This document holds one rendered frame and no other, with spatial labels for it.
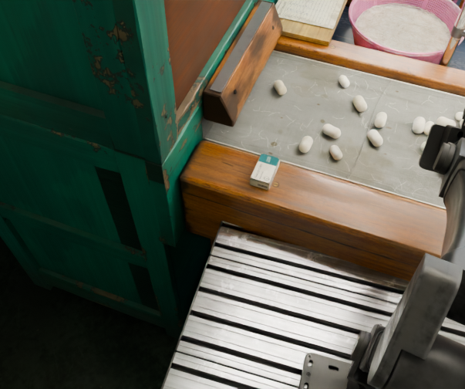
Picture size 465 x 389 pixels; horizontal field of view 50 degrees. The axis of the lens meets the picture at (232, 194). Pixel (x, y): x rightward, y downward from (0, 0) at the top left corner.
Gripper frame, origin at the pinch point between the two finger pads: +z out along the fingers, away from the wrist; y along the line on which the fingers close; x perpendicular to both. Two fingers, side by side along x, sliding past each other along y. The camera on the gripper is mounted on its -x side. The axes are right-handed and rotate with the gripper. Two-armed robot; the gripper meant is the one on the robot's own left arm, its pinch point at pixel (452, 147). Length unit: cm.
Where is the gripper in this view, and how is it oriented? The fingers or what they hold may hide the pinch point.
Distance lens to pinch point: 87.1
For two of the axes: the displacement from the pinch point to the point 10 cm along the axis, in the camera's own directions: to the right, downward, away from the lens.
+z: 2.7, -2.0, 9.4
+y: -9.3, -2.9, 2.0
